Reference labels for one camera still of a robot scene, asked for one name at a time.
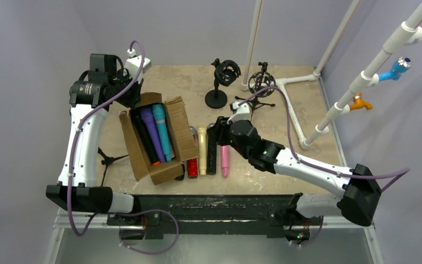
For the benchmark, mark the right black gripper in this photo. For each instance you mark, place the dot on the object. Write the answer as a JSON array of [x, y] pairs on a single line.
[[220, 130]]

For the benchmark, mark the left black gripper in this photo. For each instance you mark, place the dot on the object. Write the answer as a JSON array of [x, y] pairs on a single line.
[[133, 93]]

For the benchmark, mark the purple microphone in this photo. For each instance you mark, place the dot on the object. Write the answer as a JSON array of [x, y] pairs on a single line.
[[148, 118]]

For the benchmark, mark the pink microphone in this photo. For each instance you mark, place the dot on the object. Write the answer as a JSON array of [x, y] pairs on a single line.
[[224, 157]]

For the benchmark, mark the teal microphone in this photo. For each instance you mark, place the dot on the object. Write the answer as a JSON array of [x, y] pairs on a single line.
[[160, 119]]

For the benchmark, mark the cream microphone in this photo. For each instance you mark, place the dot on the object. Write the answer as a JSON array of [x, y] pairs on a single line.
[[202, 147]]

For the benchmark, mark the black glitter microphone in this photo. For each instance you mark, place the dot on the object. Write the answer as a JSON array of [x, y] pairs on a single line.
[[211, 151]]

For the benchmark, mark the tripod shock mount stand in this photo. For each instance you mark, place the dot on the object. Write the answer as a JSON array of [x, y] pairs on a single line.
[[257, 82]]

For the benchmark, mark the red glitter microphone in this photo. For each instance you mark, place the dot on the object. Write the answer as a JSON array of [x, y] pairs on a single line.
[[192, 164]]

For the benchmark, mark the round base microphone stand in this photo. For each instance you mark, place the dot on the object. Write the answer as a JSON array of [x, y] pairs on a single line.
[[225, 73]]

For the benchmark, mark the tripod microphone stand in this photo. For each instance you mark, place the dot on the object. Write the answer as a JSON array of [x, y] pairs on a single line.
[[107, 161]]

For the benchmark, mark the black orange-tipped microphone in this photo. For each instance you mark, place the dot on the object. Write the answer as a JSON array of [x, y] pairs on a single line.
[[146, 139]]

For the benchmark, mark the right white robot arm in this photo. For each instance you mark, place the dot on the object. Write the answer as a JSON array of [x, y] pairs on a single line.
[[354, 190]]

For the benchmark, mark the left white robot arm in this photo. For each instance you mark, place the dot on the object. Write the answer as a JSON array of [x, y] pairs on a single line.
[[107, 80]]

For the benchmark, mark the small black microphone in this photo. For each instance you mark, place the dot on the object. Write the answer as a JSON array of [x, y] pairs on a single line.
[[182, 175]]

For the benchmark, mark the orange pipe fitting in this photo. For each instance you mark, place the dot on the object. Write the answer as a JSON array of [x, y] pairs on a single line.
[[359, 103]]

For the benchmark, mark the blue pipe fitting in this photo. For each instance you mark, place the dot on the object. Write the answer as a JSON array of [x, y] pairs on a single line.
[[400, 66]]

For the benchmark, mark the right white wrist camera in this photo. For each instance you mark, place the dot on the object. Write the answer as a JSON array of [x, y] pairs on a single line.
[[240, 111]]

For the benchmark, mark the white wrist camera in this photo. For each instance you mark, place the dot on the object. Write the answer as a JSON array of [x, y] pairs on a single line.
[[136, 63], [240, 111]]

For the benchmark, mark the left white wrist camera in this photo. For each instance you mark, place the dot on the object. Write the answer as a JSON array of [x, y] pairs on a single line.
[[136, 63]]

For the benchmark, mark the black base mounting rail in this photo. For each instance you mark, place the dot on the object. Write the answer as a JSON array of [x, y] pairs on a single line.
[[274, 216]]

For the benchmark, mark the aluminium rail frame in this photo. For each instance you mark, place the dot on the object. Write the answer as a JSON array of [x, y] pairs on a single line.
[[83, 221]]

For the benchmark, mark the white PVC pipe frame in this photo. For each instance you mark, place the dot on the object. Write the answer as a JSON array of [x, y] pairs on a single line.
[[370, 31]]

